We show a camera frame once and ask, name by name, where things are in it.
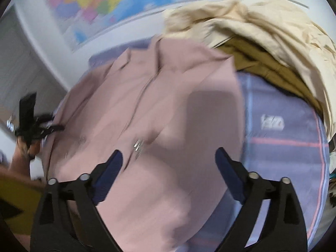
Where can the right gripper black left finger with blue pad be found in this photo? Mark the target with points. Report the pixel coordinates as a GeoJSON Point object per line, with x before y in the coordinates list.
{"type": "Point", "coordinates": [53, 229]}

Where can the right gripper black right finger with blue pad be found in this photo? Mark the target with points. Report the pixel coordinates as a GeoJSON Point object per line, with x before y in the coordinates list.
{"type": "Point", "coordinates": [270, 217]}

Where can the pink button-up shirt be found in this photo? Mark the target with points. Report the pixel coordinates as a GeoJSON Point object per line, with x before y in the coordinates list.
{"type": "Point", "coordinates": [167, 109]}

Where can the person's left hand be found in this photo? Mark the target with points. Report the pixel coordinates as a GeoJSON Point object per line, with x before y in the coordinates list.
{"type": "Point", "coordinates": [25, 151]}

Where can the grey wardrobe cabinet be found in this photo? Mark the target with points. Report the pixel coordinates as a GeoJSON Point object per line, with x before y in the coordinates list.
{"type": "Point", "coordinates": [23, 72]}

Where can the purple plaid bed sheet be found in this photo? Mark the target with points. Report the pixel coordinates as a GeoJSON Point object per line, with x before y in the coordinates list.
{"type": "Point", "coordinates": [283, 136]}

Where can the olive brown garment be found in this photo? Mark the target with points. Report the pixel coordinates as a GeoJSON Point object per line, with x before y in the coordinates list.
{"type": "Point", "coordinates": [251, 58]}

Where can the cream jacket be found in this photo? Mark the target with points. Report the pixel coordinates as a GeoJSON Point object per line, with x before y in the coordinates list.
{"type": "Point", "coordinates": [278, 26]}

